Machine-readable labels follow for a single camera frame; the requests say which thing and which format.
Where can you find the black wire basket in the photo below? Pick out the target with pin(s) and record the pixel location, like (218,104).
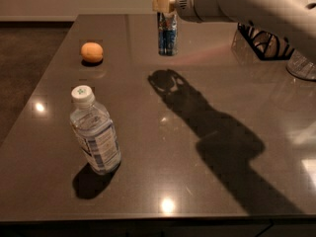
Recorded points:
(266,45)

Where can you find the clear plastic water bottle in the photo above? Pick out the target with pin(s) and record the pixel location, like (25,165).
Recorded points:
(95,131)

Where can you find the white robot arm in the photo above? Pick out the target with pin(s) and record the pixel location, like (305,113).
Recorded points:
(290,20)

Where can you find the orange round fruit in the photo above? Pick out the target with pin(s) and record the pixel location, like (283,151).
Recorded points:
(91,52)

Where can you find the clear glass cup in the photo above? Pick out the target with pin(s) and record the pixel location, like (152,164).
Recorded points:
(299,66)

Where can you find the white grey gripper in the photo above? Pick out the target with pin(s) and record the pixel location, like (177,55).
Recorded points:
(194,2)

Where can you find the silver blue redbull can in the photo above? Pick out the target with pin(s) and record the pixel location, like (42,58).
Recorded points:
(167,34)

